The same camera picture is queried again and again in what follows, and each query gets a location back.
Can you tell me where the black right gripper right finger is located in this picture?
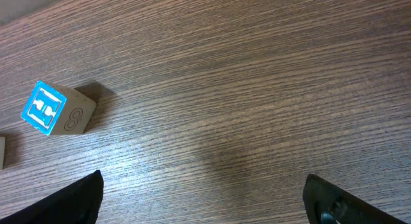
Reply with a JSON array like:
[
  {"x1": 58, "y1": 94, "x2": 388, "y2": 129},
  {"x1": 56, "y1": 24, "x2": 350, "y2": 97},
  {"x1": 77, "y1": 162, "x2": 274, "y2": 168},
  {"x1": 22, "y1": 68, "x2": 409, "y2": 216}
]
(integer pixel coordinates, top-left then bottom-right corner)
[{"x1": 302, "y1": 174, "x2": 406, "y2": 224}]

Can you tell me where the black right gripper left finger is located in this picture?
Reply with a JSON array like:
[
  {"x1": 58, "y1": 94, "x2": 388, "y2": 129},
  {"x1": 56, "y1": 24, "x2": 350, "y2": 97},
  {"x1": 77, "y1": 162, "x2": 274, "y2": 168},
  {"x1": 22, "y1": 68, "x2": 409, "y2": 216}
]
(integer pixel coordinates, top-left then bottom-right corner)
[{"x1": 1, "y1": 170, "x2": 104, "y2": 224}]

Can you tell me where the blue D letter block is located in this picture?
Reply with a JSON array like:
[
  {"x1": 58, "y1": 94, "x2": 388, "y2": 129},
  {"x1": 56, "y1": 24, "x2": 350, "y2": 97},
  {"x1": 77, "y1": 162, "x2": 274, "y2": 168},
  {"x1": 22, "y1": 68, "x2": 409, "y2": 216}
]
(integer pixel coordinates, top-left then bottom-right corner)
[{"x1": 0, "y1": 137, "x2": 6, "y2": 169}]

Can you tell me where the blue top block far right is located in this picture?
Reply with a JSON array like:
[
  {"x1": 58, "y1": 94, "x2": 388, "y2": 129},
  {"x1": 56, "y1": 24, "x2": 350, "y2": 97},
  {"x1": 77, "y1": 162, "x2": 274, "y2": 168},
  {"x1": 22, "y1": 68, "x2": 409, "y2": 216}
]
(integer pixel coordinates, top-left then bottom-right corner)
[{"x1": 21, "y1": 81, "x2": 97, "y2": 136}]

